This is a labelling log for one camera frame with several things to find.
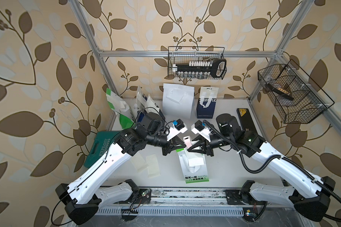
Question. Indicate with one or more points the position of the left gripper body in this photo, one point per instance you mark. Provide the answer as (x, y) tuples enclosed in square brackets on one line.
[(157, 140)]

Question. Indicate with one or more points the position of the wire basket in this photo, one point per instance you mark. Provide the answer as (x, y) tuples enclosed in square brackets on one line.
[(310, 100), (185, 54)]

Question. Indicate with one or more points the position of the navy bag front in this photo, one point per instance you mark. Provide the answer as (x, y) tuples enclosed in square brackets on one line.
[(151, 106)]

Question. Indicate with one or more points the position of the aluminium frame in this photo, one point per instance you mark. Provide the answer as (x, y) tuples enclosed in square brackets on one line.
[(201, 40)]

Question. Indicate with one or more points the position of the black box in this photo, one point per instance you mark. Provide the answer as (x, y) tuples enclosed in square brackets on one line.
[(246, 120)]

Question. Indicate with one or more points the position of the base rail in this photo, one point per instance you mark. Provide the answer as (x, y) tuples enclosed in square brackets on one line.
[(195, 202)]

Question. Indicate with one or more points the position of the back wire basket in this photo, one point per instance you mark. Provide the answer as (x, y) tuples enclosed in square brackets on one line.
[(185, 54)]

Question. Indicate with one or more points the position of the green white bag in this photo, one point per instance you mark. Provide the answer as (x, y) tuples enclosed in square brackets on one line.
[(122, 109), (194, 174)]

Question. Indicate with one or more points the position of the navy bag rear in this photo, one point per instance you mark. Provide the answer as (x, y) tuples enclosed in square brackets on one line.
[(207, 102)]

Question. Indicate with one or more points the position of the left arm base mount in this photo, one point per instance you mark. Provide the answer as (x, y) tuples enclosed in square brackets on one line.
[(138, 197)]

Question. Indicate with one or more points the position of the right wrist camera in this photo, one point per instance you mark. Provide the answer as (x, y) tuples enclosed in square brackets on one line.
[(199, 128)]

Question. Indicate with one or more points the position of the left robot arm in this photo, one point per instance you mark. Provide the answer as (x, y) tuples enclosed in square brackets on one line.
[(85, 196)]

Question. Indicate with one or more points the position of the navy bag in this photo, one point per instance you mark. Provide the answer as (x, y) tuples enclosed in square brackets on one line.
[(207, 102), (151, 106)]

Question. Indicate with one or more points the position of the dark tool in basket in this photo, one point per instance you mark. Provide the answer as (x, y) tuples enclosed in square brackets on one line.
[(279, 93)]

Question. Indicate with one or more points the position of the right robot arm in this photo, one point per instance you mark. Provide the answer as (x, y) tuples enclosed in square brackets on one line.
[(307, 193)]

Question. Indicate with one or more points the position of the blue white Cheerful bag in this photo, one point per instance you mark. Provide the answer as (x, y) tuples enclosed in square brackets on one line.
[(140, 105)]

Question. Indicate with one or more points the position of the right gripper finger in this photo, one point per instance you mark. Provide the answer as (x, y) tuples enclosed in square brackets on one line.
[(201, 139), (201, 148)]

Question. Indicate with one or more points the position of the right wire basket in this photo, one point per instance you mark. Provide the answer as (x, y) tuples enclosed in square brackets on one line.
[(310, 100)]

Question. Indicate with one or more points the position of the large white paper bag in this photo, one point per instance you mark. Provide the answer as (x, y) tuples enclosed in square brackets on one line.
[(178, 100)]

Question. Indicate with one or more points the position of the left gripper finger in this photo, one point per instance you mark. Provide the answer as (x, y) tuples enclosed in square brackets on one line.
[(176, 142), (168, 150)]

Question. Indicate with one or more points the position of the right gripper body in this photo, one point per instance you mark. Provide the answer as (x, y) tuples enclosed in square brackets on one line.
[(216, 142)]

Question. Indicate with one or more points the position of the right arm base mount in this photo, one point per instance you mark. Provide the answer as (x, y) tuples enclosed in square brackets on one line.
[(243, 197)]

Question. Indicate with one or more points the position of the black socket set holder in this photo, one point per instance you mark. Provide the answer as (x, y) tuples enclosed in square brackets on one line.
[(213, 69)]

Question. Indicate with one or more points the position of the green tool case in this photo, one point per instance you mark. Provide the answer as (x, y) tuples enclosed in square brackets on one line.
[(102, 151)]

